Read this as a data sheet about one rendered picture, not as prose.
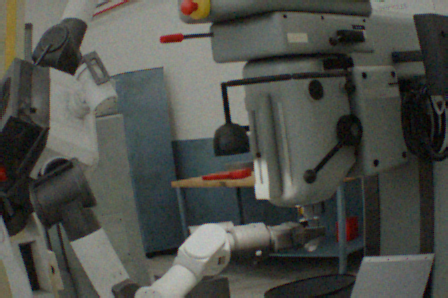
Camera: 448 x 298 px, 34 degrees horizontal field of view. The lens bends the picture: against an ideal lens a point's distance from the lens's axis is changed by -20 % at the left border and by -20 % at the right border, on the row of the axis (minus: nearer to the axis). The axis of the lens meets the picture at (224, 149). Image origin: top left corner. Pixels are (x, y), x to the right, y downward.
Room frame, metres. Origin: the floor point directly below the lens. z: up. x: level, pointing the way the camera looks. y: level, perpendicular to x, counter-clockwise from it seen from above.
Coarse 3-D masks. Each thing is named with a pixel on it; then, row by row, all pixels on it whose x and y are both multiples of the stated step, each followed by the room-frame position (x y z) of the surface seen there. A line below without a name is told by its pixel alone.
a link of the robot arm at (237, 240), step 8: (216, 224) 1.91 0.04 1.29; (224, 224) 1.91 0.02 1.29; (232, 224) 1.91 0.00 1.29; (192, 232) 1.89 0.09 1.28; (232, 232) 1.87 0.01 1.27; (240, 232) 1.86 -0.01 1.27; (232, 240) 1.86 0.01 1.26; (240, 240) 1.85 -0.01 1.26; (248, 240) 1.85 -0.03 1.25; (224, 248) 1.84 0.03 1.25; (232, 248) 1.85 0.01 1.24; (240, 248) 1.85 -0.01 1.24; (248, 248) 1.85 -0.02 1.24; (216, 256) 1.84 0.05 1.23; (224, 256) 1.85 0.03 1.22; (232, 256) 1.86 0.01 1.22; (240, 256) 1.85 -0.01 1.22; (248, 256) 1.86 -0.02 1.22; (208, 264) 1.86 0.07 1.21; (216, 264) 1.87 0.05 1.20; (224, 264) 1.87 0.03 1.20; (208, 272) 1.88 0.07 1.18; (216, 272) 1.89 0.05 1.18
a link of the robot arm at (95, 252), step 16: (80, 240) 1.64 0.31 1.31; (96, 240) 1.65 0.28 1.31; (80, 256) 1.65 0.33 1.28; (96, 256) 1.64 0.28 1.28; (112, 256) 1.66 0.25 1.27; (96, 272) 1.64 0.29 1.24; (112, 272) 1.64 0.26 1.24; (96, 288) 1.66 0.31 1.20; (112, 288) 1.63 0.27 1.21; (128, 288) 1.64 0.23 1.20; (144, 288) 1.66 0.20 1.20
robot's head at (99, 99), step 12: (84, 72) 1.77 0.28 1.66; (96, 72) 1.78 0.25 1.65; (84, 84) 1.77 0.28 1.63; (96, 84) 1.75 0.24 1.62; (108, 84) 1.76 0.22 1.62; (72, 96) 1.79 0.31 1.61; (84, 96) 1.77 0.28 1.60; (96, 96) 1.74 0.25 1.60; (108, 96) 1.74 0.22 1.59; (84, 108) 1.79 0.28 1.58; (96, 108) 1.75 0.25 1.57; (108, 108) 1.79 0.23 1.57
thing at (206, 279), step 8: (208, 280) 2.21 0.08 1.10; (216, 280) 2.21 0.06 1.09; (224, 280) 2.22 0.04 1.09; (200, 288) 2.19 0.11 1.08; (208, 288) 2.20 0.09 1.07; (216, 288) 2.21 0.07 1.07; (224, 288) 2.22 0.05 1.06; (192, 296) 2.17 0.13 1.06; (200, 296) 2.18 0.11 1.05; (208, 296) 2.20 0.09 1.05; (216, 296) 2.21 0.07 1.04; (224, 296) 2.22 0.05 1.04
